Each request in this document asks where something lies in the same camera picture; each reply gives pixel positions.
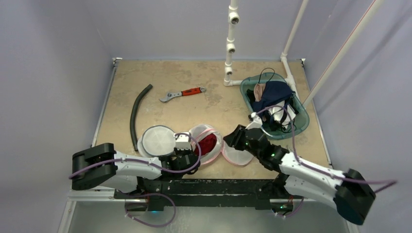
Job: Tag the red handled tool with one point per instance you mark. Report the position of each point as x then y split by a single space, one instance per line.
169 96

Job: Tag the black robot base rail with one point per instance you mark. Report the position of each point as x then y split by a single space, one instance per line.
261 194

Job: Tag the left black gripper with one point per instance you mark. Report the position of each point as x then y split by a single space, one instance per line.
177 152

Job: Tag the teal transparent plastic bin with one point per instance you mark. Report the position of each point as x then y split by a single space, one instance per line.
297 125

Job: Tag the pink-trimmed white mesh laundry bag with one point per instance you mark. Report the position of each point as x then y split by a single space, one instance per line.
233 156

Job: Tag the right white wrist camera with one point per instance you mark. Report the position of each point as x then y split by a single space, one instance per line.
255 121

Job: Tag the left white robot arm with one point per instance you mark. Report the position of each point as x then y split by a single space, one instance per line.
102 165

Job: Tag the red garment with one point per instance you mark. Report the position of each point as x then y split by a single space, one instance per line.
206 144

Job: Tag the white bra with black straps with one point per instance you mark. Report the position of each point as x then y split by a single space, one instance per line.
281 116

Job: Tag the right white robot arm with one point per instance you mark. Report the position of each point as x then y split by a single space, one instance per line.
346 192

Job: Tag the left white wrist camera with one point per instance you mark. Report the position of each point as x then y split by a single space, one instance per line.
183 141

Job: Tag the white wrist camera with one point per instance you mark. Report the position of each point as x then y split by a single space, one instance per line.
183 141
255 121

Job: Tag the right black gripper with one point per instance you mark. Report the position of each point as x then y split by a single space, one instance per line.
240 137

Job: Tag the white PVC pipe frame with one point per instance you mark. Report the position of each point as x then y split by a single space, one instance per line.
234 43

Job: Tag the blue-trimmed white mesh laundry bag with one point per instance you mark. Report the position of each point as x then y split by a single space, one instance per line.
156 141

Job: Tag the pink bra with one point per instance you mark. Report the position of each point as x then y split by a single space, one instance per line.
258 91

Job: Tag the navy blue bra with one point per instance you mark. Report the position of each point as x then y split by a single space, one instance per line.
275 92

